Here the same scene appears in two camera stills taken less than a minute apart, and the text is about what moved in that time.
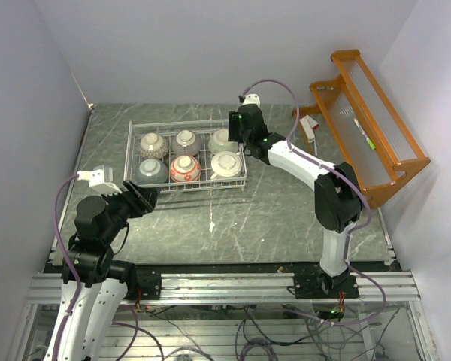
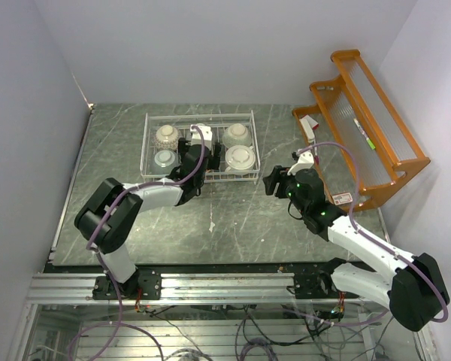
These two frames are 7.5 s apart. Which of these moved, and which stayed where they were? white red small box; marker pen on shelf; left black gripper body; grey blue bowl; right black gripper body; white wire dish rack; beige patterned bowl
Moved: beige patterned bowl; white wire dish rack; right black gripper body; left black gripper body; grey blue bowl
Stayed: marker pen on shelf; white red small box
